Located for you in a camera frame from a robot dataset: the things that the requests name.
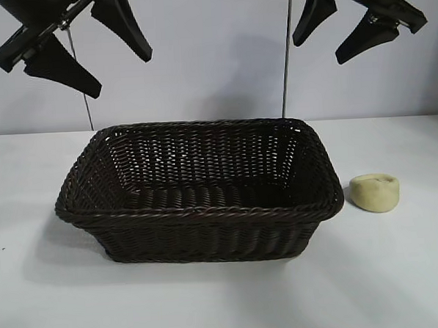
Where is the dark brown woven basket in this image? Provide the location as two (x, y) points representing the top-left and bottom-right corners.
(50, 112), (348, 272)

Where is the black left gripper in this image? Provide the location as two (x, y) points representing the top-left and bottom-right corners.
(0, 0), (156, 105)

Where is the thin metal rod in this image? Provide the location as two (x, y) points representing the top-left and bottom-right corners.
(275, 0), (299, 119)
(65, 26), (94, 130)

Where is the pale yellow egg yolk pastry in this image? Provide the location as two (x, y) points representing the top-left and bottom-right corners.
(348, 171), (401, 214)

